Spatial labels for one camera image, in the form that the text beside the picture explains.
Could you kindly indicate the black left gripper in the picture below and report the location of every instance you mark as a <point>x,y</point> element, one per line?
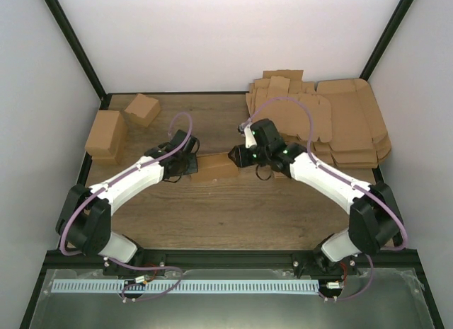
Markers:
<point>193,166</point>

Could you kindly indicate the tall folded cardboard box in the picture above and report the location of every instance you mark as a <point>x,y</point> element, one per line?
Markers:
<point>106,141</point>

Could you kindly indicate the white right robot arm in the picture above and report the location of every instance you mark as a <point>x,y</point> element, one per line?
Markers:
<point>374,218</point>

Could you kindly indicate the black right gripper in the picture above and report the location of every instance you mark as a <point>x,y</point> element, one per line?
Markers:
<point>242,160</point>

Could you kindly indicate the stack of flat cardboard sheets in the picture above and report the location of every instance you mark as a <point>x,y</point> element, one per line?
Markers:
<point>292,104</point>

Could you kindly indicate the light blue slotted cable duct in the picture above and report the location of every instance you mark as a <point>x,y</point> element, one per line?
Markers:
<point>99,286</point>

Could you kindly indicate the small folded cardboard box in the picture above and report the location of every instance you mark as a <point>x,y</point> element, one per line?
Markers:
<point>143,110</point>

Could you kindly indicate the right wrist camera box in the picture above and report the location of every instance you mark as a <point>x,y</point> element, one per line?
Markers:
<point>245,130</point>

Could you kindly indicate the large flat cardboard sheet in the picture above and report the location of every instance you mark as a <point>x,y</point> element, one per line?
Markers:
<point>359,135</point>

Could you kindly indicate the black aluminium frame rail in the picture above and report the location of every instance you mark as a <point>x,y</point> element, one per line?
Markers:
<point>300,262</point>

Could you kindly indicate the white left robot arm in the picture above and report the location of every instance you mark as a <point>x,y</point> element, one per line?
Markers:
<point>84,224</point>

